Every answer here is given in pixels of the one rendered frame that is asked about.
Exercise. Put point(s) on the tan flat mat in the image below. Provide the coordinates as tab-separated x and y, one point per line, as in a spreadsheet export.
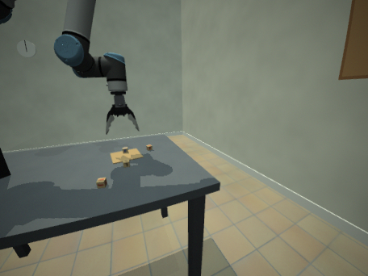
120	156

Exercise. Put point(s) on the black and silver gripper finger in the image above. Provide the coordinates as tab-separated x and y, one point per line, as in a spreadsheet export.
132	118
110	118

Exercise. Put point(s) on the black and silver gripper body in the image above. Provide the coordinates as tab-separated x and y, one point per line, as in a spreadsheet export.
113	106

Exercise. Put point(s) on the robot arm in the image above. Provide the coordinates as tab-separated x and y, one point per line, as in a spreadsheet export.
72	47

